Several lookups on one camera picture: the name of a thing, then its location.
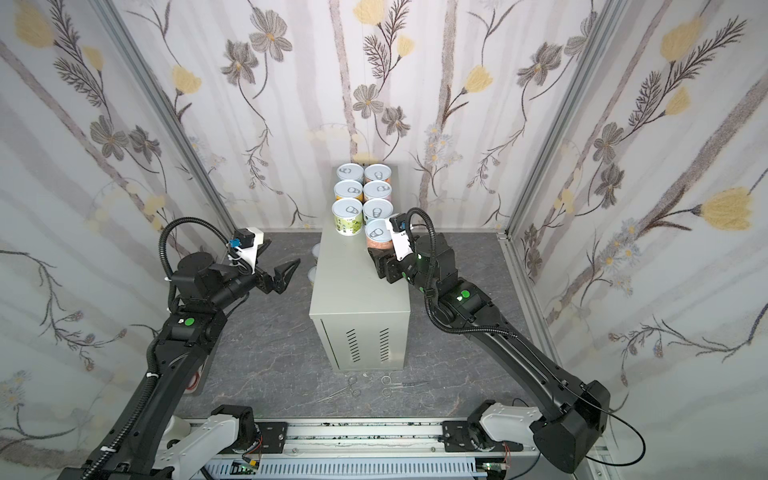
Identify brown labelled can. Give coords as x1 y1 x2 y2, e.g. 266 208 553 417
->
365 218 393 250

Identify pale teal can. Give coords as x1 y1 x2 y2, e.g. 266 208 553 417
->
363 198 394 224

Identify green labelled can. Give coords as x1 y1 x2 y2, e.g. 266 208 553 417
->
331 198 364 236

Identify pink labelled can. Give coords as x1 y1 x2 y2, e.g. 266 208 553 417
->
363 180 392 201

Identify yellow labelled can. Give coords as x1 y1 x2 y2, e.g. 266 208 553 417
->
333 179 364 201

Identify orange labelled can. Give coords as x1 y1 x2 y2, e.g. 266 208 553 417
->
364 163 392 183

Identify teal labelled can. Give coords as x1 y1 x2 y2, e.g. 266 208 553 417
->
336 163 364 183

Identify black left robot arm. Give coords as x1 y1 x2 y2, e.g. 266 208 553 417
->
59 217 300 479

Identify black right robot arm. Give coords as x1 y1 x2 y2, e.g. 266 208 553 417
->
369 208 610 474

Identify grey metal cabinet box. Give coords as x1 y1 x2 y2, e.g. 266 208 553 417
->
308 164 412 372

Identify left steel scissors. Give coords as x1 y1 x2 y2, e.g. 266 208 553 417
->
320 376 361 402

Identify steel scissors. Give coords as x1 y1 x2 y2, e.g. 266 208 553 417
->
320 376 361 402
380 375 428 397

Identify right steel scissors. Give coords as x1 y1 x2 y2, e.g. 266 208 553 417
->
380 375 428 397

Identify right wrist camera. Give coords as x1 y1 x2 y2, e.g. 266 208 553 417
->
387 214 413 261

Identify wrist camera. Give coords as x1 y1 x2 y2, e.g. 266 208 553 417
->
387 214 413 261
227 227 264 274

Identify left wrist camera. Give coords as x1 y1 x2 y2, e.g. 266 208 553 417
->
227 227 264 274

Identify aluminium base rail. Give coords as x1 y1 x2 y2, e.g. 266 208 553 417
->
173 416 610 480

